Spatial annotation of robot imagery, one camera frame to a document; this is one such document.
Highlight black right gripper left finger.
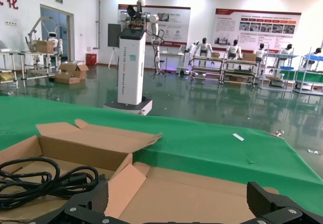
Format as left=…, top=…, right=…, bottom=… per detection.
left=26, top=180, right=119, bottom=224

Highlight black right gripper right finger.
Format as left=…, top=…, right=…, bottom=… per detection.
left=239, top=181, right=323, bottom=224

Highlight black power cable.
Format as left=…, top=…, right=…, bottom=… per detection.
left=0, top=157, right=108, bottom=211

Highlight cardboard box with oval hole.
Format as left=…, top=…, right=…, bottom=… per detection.
left=0, top=119, right=163, bottom=223

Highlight cardboard box with round hole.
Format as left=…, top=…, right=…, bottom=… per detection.
left=103, top=161, right=280, bottom=224

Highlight closed cardboard box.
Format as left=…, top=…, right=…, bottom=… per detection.
left=53, top=71, right=81, bottom=85

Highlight open cardboard box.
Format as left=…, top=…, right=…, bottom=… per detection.
left=58, top=62, right=89, bottom=80

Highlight large cardboard box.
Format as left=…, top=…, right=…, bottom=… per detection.
left=241, top=52, right=257, bottom=62

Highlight cardboard box on rack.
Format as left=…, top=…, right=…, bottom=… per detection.
left=32, top=39, right=56, bottom=54

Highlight green table cloth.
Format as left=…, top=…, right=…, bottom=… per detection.
left=0, top=96, right=323, bottom=204

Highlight metal shelf rack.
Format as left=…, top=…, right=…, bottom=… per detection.
left=259, top=53, right=299, bottom=91
left=293, top=54, right=323, bottom=95

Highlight white tower mobile robot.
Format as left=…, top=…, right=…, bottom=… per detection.
left=102, top=0, right=167, bottom=116

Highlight red floor cabinet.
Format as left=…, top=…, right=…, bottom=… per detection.
left=85, top=52, right=98, bottom=66

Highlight roller conveyor rack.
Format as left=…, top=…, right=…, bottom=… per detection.
left=221, top=57, right=262, bottom=88
left=189, top=55, right=225, bottom=84

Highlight white pipe rack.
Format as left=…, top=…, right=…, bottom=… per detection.
left=0, top=49, right=61, bottom=88

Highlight white black humanoid robot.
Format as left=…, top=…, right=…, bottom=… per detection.
left=276, top=43, right=294, bottom=68
left=305, top=47, right=323, bottom=67
left=225, top=39, right=243, bottom=60
left=188, top=37, right=216, bottom=67
left=254, top=43, right=267, bottom=58

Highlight small white service robot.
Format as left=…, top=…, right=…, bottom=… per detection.
left=47, top=31, right=63, bottom=58

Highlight dark screen on stand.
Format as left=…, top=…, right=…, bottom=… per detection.
left=107, top=23, right=122, bottom=70

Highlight grey door frame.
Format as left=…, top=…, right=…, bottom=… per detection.
left=39, top=4, right=76, bottom=65

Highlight wide red white wall poster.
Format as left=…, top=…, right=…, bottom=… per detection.
left=213, top=8, right=302, bottom=52

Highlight white wall pipe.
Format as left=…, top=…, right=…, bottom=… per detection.
left=95, top=0, right=102, bottom=50

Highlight small red white wall poster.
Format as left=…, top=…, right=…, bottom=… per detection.
left=118, top=4, right=192, bottom=47

